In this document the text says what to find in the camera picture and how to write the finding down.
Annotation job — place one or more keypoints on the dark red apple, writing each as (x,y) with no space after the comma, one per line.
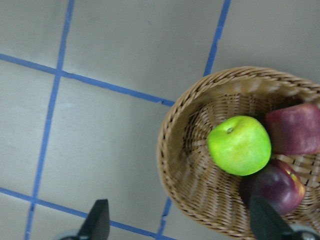
(277,183)

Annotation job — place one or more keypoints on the woven wicker basket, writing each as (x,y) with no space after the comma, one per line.
(198,170)

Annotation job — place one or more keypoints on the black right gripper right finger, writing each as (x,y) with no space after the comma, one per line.
(265,223)

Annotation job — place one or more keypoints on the green apple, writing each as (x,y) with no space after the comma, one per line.
(240,145)

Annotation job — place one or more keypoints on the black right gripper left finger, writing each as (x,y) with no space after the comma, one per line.
(97,223)

